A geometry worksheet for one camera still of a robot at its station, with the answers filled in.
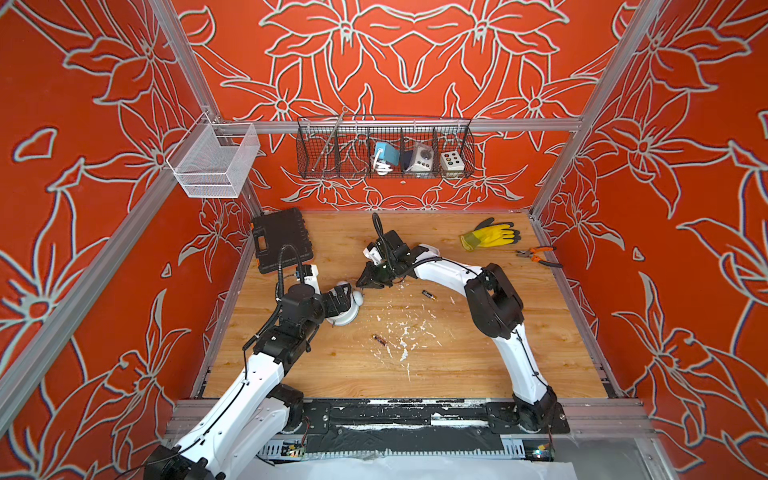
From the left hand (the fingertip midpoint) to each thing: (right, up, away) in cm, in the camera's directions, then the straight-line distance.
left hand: (337, 287), depth 80 cm
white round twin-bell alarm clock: (+1, -10, +6) cm, 12 cm away
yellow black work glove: (+53, +15, +30) cm, 63 cm away
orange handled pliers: (+65, +8, +24) cm, 70 cm away
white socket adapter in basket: (+25, +38, +10) cm, 47 cm away
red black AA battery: (+13, -17, +5) cm, 22 cm away
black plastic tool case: (-27, +17, +28) cm, 42 cm away
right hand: (+3, -1, +9) cm, 10 cm away
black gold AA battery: (+28, -5, +15) cm, 32 cm away
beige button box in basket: (+35, +39, +15) cm, 54 cm away
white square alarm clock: (+25, +10, -8) cm, 28 cm away
